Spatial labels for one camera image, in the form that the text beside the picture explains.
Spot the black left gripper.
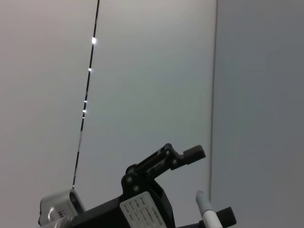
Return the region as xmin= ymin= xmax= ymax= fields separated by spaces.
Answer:
xmin=68 ymin=170 xmax=177 ymax=228

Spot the grey white pen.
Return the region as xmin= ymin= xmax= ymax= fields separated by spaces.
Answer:
xmin=195 ymin=190 xmax=224 ymax=228

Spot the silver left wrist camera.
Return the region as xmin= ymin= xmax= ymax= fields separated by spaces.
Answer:
xmin=38 ymin=189 xmax=86 ymax=226

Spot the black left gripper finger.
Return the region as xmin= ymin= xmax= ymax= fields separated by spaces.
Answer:
xmin=129 ymin=143 xmax=207 ymax=181
xmin=180 ymin=206 xmax=237 ymax=228

